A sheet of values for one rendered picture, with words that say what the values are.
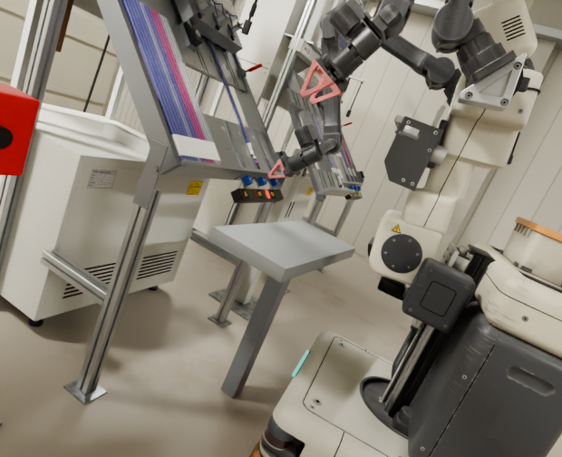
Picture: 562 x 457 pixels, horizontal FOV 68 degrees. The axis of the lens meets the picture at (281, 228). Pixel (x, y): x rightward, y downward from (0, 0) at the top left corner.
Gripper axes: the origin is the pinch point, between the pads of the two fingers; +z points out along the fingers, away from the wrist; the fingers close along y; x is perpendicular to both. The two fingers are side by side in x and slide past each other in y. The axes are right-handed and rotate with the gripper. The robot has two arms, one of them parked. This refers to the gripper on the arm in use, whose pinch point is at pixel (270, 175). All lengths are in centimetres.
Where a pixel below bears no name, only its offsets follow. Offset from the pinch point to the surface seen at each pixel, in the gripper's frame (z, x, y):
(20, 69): 45, -53, 48
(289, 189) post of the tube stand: 12.3, -1.0, -47.3
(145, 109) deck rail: 7, -19, 49
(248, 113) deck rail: 6.5, -31.8, -19.1
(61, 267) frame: 49, 9, 52
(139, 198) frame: 15, 3, 53
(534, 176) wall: -115, 36, -281
